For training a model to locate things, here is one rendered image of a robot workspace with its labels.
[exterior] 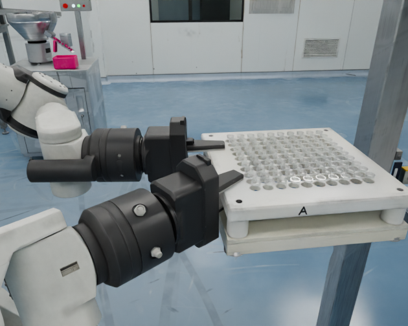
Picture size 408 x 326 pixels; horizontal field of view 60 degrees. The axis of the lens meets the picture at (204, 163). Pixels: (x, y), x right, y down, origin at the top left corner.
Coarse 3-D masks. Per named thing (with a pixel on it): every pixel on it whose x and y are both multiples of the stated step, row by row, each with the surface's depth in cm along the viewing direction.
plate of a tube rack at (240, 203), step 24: (216, 168) 50; (240, 168) 50; (240, 192) 45; (264, 192) 45; (288, 192) 45; (312, 192) 45; (336, 192) 45; (360, 192) 45; (384, 192) 45; (240, 216) 42; (264, 216) 42; (288, 216) 43
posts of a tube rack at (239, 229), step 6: (384, 210) 47; (390, 210) 46; (396, 210) 45; (402, 210) 45; (384, 216) 47; (390, 216) 46; (396, 216) 46; (402, 216) 46; (228, 222) 43; (234, 222) 42; (240, 222) 42; (246, 222) 43; (390, 222) 46; (396, 222) 46; (228, 228) 44; (234, 228) 43; (240, 228) 43; (246, 228) 43; (228, 234) 44; (234, 234) 43; (240, 234) 43; (246, 234) 44
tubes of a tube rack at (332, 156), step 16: (240, 144) 58; (256, 144) 56; (272, 144) 58; (288, 144) 56; (304, 144) 56; (320, 144) 56; (256, 160) 51; (288, 160) 51; (304, 160) 51; (320, 160) 51; (336, 160) 51; (272, 176) 47; (288, 176) 47; (304, 176) 47
